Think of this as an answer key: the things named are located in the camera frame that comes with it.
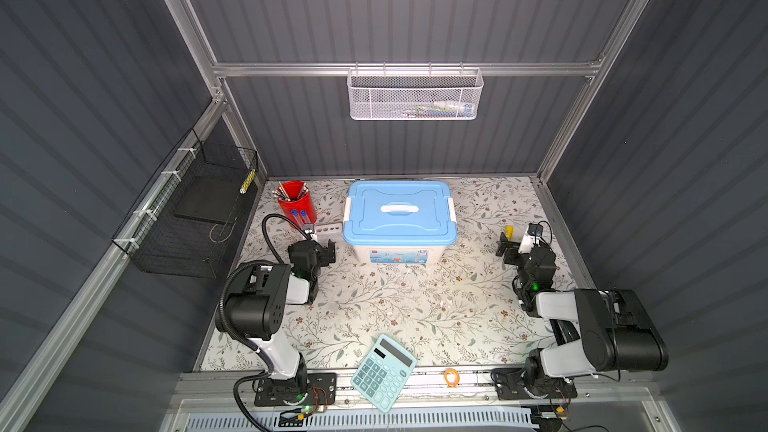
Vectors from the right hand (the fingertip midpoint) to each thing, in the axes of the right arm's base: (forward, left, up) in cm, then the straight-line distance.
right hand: (523, 237), depth 90 cm
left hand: (+2, +66, -5) cm, 67 cm away
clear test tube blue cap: (+6, +70, +6) cm, 70 cm away
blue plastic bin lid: (+4, +38, +9) cm, 39 cm away
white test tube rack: (+6, +63, -5) cm, 64 cm away
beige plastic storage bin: (-5, +47, -1) cm, 47 cm away
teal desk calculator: (-35, +42, -8) cm, 56 cm away
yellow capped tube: (+8, 0, -9) cm, 12 cm away
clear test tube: (+5, +67, +5) cm, 68 cm away
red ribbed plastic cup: (+10, +70, +3) cm, 71 cm away
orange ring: (-36, +25, -11) cm, 45 cm away
